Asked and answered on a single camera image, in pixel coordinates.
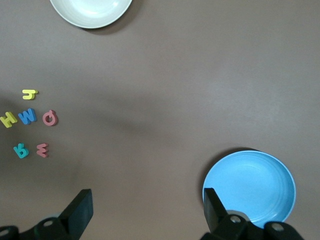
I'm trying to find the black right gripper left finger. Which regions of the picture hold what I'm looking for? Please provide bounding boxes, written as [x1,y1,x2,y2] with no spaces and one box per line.
[0,189,94,240]

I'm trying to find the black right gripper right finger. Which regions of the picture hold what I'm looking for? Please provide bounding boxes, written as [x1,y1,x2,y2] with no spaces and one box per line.
[199,187,305,240]

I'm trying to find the red foam lowercase m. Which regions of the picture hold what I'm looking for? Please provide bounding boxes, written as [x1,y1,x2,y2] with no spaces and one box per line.
[36,142,49,158]

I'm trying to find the teal foam uppercase R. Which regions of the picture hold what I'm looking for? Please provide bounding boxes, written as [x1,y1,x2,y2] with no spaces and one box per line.
[13,142,30,160]

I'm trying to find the red foam uppercase Q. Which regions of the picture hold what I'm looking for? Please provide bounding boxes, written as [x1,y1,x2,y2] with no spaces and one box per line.
[42,109,59,127]

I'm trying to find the blue foam uppercase W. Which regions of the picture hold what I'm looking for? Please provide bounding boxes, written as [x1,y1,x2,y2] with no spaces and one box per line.
[17,107,38,126]

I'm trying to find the blue plate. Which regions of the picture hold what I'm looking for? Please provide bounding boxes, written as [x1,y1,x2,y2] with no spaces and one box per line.
[201,150,297,230]

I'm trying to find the yellow foam uppercase H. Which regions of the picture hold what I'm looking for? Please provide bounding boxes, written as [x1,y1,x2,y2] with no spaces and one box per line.
[0,111,18,129]

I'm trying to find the yellow foam lowercase h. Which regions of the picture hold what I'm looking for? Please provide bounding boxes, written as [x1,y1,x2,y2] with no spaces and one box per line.
[21,89,39,101]

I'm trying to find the beige plate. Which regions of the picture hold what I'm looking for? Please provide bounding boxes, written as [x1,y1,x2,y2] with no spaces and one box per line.
[49,0,134,29]

